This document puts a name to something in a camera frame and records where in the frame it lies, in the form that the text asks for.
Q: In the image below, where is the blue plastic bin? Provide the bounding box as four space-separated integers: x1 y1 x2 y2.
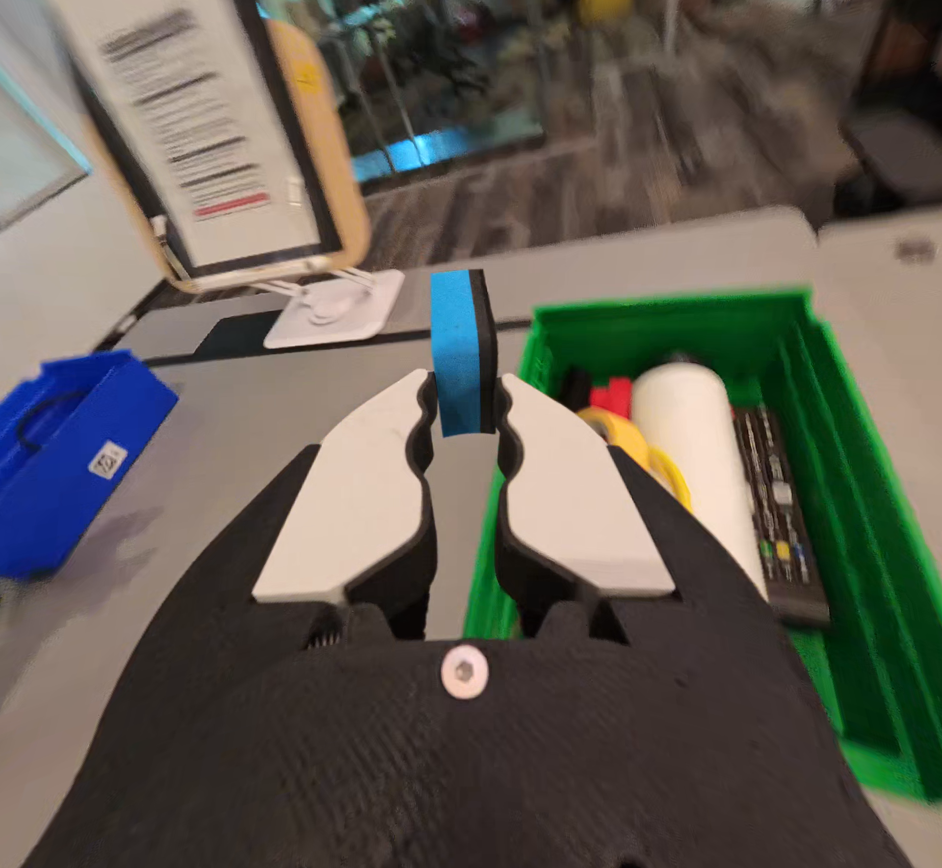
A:
0 349 180 582

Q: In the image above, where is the dark swivel chair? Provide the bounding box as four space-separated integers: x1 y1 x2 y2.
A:
839 106 942 216

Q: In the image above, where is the black remote control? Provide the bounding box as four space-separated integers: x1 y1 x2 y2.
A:
732 405 831 626

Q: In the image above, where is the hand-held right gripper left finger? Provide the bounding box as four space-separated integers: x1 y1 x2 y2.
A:
252 368 439 644

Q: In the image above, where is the blue and black sponge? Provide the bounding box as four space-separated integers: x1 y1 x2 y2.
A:
429 268 500 438

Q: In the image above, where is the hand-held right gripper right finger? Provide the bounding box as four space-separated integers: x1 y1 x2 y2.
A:
495 373 677 639

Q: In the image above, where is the green plastic bin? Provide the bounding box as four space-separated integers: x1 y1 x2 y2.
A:
462 284 942 803

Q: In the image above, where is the wooden chair back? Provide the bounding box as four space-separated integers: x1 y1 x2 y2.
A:
88 18 371 295

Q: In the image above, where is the black cable loop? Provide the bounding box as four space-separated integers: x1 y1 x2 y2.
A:
18 387 91 457

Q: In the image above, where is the adjoining grey table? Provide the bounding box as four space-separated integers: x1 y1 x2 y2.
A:
815 209 942 442

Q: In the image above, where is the grey desk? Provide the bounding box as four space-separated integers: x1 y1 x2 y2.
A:
0 202 821 868

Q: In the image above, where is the black instruction board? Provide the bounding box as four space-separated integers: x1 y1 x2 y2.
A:
40 0 347 279

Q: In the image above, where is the yellow tape roll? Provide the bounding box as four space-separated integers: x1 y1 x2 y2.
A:
576 406 652 472

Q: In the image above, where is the white cylindrical bottle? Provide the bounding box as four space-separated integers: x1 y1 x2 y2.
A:
631 352 770 600

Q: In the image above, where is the red plastic block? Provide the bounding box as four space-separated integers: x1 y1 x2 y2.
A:
589 377 635 419

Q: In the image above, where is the white document stand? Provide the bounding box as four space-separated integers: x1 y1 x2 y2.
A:
151 215 407 350

